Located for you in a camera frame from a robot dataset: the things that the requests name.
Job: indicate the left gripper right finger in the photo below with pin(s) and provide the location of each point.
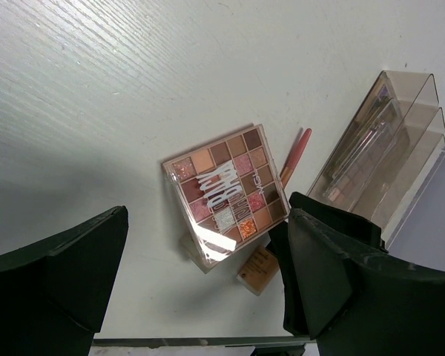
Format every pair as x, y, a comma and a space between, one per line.
344, 291

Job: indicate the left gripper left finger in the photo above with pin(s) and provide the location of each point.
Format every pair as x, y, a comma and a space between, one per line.
54, 293

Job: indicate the square pink eyeshadow palette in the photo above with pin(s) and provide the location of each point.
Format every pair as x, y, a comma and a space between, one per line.
230, 194

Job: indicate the foundation bottle black cap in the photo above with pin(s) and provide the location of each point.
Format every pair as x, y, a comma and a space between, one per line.
259, 269

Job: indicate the clear acrylic drawer organizer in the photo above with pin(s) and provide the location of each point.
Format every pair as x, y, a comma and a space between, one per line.
388, 153

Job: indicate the pink lip pencil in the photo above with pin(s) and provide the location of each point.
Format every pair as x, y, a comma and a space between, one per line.
295, 156

